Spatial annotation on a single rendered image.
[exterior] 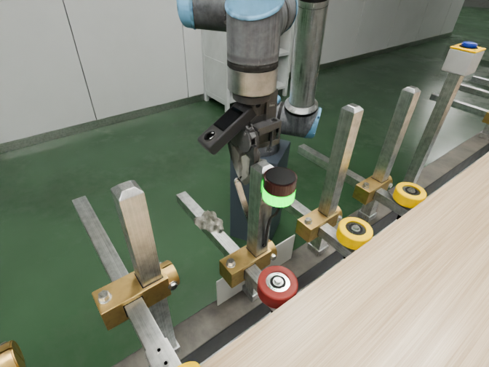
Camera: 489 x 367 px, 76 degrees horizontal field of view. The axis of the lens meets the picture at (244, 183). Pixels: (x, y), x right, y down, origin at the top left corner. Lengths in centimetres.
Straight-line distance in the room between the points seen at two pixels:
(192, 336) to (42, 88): 266
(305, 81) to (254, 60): 82
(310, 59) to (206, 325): 98
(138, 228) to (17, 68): 269
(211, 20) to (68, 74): 255
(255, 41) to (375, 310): 52
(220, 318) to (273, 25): 65
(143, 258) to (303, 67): 100
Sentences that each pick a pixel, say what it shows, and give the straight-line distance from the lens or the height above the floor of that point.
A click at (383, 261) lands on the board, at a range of 75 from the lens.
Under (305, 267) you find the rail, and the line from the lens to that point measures 95.
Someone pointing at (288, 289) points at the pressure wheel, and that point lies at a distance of 64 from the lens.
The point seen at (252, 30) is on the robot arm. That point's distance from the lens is 53.
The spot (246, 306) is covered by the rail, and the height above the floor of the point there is 70.
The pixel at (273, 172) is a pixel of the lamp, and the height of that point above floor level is 111.
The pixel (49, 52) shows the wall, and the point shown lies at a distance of 310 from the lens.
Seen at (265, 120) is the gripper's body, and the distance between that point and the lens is 63.
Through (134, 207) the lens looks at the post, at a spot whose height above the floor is 114.
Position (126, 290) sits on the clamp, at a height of 97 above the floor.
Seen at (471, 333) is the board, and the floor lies 90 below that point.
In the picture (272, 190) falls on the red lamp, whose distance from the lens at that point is 54.
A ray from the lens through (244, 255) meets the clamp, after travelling 73.
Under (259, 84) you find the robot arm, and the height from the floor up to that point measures 125.
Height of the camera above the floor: 143
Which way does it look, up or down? 37 degrees down
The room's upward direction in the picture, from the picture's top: 2 degrees clockwise
